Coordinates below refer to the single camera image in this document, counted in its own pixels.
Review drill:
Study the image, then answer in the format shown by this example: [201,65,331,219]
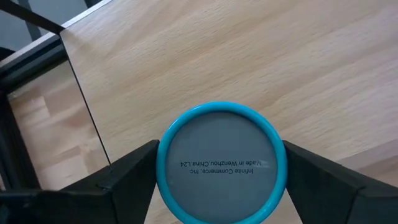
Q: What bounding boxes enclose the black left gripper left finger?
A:
[0,139,160,224]

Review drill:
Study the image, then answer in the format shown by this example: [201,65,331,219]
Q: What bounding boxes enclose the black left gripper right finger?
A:
[282,140,398,224]

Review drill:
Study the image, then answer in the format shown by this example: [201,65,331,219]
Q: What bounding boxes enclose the pink and teal box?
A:
[155,101,289,224]

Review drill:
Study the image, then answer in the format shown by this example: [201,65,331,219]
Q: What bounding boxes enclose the black aluminium table frame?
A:
[0,32,69,191]

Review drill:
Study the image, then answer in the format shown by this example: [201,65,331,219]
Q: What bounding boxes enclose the wooden shelf with black frame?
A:
[0,0,398,224]

